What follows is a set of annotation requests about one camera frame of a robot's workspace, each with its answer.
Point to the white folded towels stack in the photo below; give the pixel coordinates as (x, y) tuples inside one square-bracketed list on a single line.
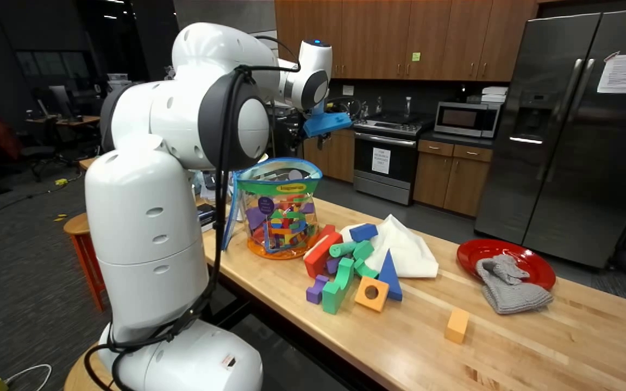
[(494, 94)]

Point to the brown wooden base cabinet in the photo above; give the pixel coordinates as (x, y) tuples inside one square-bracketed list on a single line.
[(338, 154), (457, 175)]

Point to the purple wooden block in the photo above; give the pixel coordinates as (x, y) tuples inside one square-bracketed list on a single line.
[(316, 292)]

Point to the orange block with round hole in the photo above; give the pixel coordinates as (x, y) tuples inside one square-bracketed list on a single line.
[(369, 293)]

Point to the round wooden stool seat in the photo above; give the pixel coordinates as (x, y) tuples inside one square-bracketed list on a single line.
[(77, 380)]

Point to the stainless steel oven range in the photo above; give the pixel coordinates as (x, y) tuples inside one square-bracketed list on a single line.
[(389, 164)]

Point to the blue triangle foam block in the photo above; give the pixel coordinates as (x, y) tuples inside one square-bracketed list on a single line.
[(389, 279)]

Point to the grey folded cloth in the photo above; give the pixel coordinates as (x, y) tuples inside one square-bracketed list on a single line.
[(512, 289)]

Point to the silver microwave oven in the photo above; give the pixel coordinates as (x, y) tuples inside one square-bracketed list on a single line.
[(465, 119)]

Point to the small purple foam block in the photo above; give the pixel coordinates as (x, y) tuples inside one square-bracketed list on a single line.
[(331, 265)]

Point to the stainless steel refrigerator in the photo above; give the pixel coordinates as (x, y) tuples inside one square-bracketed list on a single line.
[(566, 143)]

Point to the red plate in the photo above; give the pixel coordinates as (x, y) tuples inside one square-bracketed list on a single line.
[(487, 249)]

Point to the clear bin of toys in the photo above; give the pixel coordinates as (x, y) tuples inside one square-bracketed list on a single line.
[(282, 217)]

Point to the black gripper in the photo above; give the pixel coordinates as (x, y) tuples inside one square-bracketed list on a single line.
[(290, 131)]

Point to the blue rectangular foam block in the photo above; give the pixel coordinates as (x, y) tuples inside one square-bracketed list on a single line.
[(364, 233)]

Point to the green wooden block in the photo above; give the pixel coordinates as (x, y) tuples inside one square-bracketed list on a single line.
[(349, 249)]

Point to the green sticky note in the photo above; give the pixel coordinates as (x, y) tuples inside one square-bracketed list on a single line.
[(415, 54)]

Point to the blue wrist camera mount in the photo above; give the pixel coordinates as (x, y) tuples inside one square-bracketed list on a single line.
[(327, 122)]

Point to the wooden stool with red legs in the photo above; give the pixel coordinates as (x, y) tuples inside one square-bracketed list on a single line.
[(77, 223)]

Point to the brown wooden wall cabinets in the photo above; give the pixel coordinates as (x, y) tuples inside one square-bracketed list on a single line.
[(400, 36)]

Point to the small orange cube block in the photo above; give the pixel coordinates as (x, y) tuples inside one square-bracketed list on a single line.
[(457, 326)]

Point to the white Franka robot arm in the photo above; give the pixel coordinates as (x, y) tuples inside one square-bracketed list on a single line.
[(145, 217)]

